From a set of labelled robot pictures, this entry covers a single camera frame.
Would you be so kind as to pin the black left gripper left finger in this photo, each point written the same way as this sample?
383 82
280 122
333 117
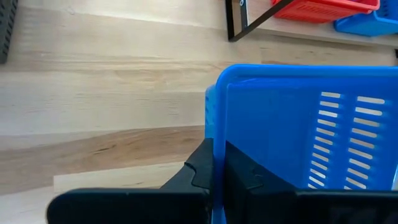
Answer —
202 174

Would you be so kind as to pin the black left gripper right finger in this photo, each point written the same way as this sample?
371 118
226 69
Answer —
248 199

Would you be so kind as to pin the blue plastic slotted basket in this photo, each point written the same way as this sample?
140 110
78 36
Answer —
273 124
367 25

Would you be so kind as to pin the red plastic slotted basket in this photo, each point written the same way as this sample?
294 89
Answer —
326 11

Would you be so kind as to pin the black plastic slotted basket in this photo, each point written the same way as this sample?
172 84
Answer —
7 31

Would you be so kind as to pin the wooden shelf with black frame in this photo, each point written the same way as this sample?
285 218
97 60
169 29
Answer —
230 25

